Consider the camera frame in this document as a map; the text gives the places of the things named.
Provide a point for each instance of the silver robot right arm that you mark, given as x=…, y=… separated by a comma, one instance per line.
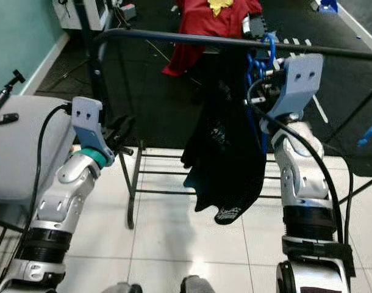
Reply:
x=302, y=183

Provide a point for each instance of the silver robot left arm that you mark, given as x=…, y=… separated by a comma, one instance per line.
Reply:
x=64, y=201

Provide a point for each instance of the long white floor tape strip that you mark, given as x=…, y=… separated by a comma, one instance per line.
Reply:
x=320, y=108
x=296, y=49

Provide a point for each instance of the black clothes rack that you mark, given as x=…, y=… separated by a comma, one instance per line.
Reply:
x=210, y=38

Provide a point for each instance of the black tripod stick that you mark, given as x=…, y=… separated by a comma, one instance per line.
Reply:
x=6, y=91

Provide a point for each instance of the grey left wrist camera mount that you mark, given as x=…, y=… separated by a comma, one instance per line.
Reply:
x=91, y=125

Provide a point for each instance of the grey power adapter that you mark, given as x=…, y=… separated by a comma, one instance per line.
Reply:
x=128, y=10

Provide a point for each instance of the black garment gold print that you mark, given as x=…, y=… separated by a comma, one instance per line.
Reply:
x=228, y=146

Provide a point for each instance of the small blue object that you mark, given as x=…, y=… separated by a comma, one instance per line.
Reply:
x=328, y=5

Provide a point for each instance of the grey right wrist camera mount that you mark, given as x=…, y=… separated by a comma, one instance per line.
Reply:
x=296, y=82

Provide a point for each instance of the red garment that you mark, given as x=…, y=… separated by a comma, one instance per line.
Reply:
x=204, y=24

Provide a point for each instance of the blue plastic hanger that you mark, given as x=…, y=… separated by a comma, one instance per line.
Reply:
x=270, y=46
x=370, y=131

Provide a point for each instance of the small black device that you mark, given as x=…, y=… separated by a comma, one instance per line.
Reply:
x=5, y=119

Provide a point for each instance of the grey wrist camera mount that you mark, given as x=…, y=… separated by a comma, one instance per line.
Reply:
x=296, y=82
x=91, y=125

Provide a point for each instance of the grey cushioned ottoman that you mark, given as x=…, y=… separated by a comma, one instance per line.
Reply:
x=27, y=149

